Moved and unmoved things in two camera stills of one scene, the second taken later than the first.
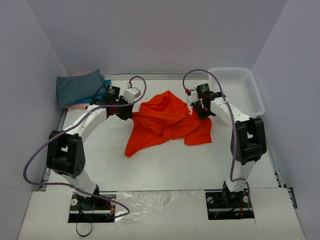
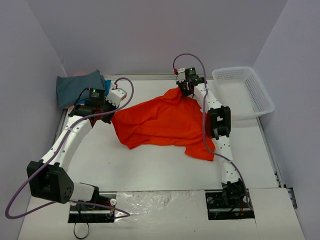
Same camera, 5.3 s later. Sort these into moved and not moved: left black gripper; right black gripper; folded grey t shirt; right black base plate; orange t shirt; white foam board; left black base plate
Moved: orange t shirt; right black gripper; left black gripper
Not moved: right black base plate; left black base plate; white foam board; folded grey t shirt
